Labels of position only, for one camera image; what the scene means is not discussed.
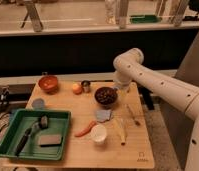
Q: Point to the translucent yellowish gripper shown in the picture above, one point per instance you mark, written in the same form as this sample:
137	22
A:
122	92

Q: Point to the dark grape bunch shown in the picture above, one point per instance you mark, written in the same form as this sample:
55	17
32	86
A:
105	95

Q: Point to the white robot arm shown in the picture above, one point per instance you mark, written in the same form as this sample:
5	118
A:
181	95

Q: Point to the dark purple bowl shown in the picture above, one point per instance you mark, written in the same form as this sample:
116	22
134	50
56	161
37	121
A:
106	103

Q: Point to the blue cloth centre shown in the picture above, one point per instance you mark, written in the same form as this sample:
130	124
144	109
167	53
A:
103	115

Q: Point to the small metal cup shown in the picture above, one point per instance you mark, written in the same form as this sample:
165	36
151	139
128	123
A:
86	86

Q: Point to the orange fruit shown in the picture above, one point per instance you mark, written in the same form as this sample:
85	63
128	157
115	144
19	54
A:
76	88

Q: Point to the white paper cup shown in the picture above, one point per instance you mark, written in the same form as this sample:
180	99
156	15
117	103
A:
98	134

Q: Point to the orange carrot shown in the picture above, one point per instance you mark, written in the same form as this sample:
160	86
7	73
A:
86	130

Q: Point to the green box in background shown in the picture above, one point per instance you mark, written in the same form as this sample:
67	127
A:
143	19

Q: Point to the green plastic tray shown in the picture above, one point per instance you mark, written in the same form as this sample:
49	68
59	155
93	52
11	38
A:
58	123

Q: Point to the orange bowl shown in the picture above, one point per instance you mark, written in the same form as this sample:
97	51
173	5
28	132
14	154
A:
48	83

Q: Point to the brown sponge block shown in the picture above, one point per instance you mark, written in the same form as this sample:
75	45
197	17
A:
49	140

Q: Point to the black handled brush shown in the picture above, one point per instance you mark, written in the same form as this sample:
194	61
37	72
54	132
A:
29	132

